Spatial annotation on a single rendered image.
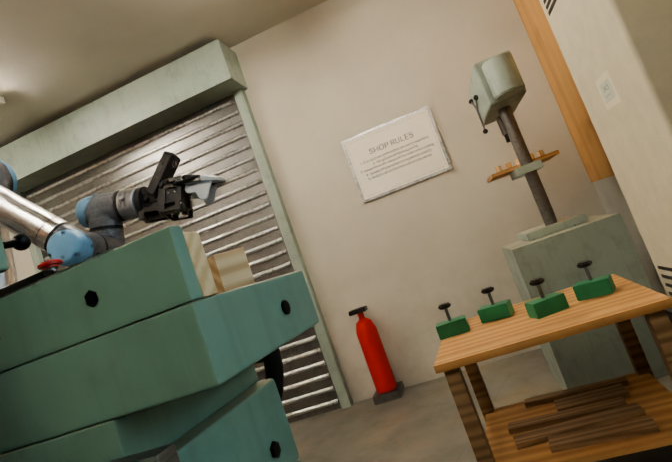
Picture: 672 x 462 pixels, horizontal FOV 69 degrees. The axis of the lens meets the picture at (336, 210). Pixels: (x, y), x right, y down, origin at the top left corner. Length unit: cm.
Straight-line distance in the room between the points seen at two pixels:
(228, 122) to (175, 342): 341
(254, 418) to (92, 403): 17
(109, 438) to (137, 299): 10
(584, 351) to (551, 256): 43
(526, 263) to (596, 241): 31
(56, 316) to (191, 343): 12
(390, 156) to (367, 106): 39
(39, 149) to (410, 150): 277
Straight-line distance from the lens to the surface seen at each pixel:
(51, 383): 45
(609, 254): 246
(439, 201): 332
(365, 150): 339
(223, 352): 37
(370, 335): 327
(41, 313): 44
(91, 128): 406
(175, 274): 36
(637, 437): 169
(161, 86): 378
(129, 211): 125
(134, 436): 43
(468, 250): 331
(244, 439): 50
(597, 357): 250
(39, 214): 122
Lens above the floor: 89
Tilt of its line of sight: 7 degrees up
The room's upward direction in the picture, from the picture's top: 20 degrees counter-clockwise
